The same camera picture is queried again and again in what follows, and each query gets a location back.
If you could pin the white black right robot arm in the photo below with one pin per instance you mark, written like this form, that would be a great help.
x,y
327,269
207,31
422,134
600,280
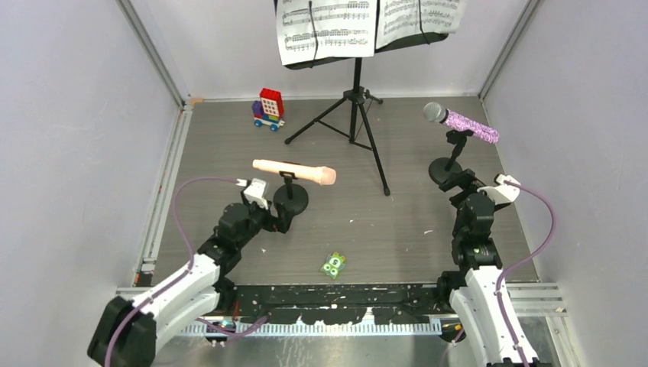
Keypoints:
x,y
477,292

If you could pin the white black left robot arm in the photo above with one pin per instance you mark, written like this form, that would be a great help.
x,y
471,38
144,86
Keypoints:
x,y
131,332

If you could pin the colourful toy block truck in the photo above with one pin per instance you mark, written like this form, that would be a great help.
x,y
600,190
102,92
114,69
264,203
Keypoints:
x,y
269,110

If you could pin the green toy block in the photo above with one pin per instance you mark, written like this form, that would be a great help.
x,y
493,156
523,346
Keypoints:
x,y
333,265

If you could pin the black music stand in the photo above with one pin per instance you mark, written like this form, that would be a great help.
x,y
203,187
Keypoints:
x,y
357,96

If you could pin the sheet music page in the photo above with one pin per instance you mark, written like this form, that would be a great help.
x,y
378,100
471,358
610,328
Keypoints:
x,y
310,31
406,22

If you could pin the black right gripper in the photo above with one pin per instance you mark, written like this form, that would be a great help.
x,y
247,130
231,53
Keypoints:
x,y
465,180

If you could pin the purple glitter microphone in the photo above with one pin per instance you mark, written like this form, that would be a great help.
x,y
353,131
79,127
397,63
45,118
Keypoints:
x,y
436,113

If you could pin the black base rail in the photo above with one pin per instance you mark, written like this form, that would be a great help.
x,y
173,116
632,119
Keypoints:
x,y
336,304

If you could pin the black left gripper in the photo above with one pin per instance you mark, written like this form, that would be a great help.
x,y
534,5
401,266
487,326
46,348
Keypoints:
x,y
280,224

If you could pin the black microphone stand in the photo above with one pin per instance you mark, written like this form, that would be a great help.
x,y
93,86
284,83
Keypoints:
x,y
441,168
293,197

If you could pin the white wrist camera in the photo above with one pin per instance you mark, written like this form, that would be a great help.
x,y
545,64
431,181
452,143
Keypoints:
x,y
254,191
505,191

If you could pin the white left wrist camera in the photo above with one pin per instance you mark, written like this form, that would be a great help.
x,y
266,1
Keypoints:
x,y
254,191

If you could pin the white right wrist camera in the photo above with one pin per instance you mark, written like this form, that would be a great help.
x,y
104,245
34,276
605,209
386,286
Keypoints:
x,y
505,191

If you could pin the beige microphone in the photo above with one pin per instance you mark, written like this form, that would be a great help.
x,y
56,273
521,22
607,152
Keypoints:
x,y
324,176

